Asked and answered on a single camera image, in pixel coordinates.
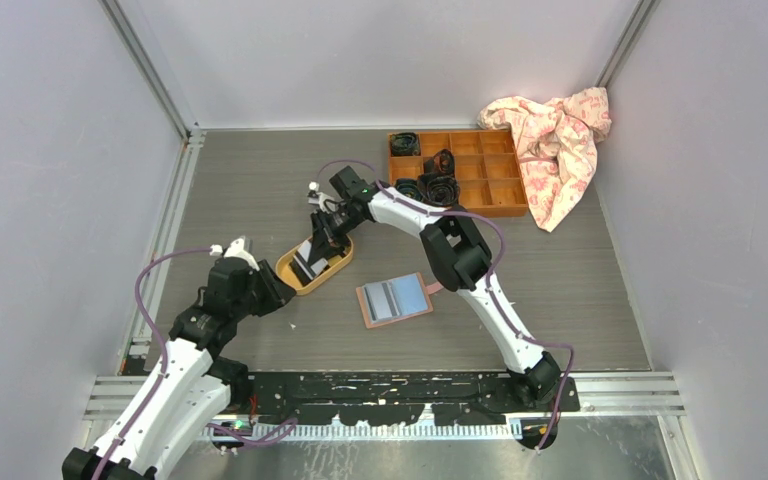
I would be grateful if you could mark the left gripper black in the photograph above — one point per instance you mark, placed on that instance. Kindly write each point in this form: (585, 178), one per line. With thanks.
(276, 291)

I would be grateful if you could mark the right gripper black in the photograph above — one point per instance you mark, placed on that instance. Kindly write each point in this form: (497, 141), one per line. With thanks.
(325, 244)

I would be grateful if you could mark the yellow oval card tray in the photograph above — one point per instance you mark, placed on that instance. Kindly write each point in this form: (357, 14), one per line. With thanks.
(336, 263)

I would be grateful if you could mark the brown leather card holder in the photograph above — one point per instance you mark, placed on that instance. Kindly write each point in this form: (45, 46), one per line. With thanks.
(412, 293)

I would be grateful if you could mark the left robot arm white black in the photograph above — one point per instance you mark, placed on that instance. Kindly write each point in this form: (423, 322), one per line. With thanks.
(191, 383)

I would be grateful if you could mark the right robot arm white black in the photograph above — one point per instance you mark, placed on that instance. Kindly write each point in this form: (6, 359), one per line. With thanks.
(457, 254)

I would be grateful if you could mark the rolled dark tie bottom-left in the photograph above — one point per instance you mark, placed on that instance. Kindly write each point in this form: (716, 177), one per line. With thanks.
(409, 188)

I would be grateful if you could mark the rolled dark tie bottom-middle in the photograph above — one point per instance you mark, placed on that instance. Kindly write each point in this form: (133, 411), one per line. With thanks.
(439, 190)

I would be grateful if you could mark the rolled dark tie top-left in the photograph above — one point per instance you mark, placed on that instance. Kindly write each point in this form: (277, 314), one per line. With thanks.
(404, 144)

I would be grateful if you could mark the rolled dark tie middle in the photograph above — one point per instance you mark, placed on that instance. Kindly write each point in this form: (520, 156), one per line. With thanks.
(441, 163)

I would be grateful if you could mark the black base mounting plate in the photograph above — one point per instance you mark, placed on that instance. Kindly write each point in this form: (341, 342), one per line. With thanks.
(386, 398)

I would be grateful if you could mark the wooden compartment organizer box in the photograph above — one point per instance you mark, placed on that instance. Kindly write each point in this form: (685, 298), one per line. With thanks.
(487, 169)

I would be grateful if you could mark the pink floral crumpled cloth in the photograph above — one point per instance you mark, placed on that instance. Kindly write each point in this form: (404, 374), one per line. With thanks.
(555, 143)

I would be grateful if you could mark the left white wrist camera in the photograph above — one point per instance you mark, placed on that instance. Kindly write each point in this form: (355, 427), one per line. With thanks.
(238, 248)

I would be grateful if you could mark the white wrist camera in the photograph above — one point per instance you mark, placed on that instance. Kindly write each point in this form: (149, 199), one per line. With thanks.
(238, 248)
(321, 200)

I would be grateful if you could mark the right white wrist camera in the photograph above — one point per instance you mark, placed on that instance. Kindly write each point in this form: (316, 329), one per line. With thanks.
(321, 200)

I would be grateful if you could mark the aluminium frame rail front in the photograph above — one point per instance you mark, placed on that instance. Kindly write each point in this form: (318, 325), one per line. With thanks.
(626, 394)

